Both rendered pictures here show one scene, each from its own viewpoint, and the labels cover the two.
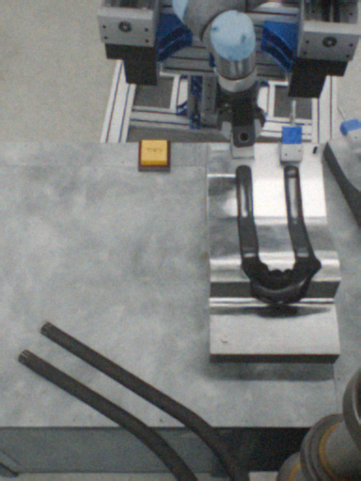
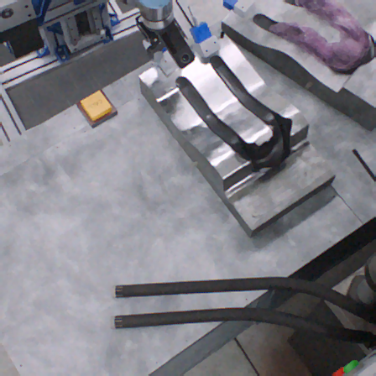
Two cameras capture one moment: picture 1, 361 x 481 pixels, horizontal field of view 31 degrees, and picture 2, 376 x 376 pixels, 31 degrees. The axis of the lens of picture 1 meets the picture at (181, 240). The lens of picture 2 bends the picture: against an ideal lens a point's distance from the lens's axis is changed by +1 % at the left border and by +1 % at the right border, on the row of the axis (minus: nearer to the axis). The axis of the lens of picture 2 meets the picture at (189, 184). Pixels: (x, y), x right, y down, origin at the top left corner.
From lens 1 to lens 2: 0.49 m
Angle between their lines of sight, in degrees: 16
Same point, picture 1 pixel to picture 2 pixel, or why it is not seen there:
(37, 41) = not seen: outside the picture
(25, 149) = not seen: outside the picture
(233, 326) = (253, 201)
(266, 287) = (258, 159)
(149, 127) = (24, 80)
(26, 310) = (90, 288)
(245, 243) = (225, 136)
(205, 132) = (75, 59)
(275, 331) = (284, 186)
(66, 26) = not seen: outside the picture
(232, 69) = (162, 13)
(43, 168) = (13, 171)
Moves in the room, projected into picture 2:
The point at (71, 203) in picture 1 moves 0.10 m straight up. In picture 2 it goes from (59, 185) to (52, 169)
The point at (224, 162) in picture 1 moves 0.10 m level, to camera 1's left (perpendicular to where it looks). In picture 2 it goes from (163, 83) to (130, 102)
